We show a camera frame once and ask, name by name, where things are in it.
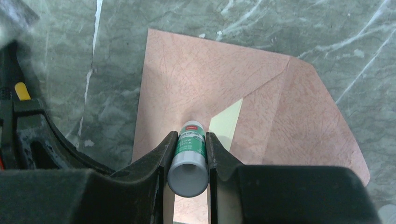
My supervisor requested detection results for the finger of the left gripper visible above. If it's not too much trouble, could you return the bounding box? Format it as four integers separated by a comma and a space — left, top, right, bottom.
0, 41, 114, 175

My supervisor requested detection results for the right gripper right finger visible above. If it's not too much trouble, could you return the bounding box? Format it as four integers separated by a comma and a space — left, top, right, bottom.
206, 132, 381, 224

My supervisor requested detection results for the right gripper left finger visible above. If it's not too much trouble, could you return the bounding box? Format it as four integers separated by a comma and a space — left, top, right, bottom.
0, 131, 178, 224

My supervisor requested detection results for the green glue stick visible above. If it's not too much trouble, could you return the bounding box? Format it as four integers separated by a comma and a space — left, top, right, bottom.
167, 120, 209, 198

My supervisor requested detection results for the tan paper letter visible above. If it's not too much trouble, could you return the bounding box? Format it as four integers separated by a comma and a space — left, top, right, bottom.
209, 98, 243, 152

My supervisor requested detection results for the pink envelope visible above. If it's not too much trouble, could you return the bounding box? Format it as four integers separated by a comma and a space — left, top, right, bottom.
133, 29, 370, 224

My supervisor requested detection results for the black yellow screwdriver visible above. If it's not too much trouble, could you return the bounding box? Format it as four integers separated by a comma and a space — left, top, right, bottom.
14, 82, 31, 101

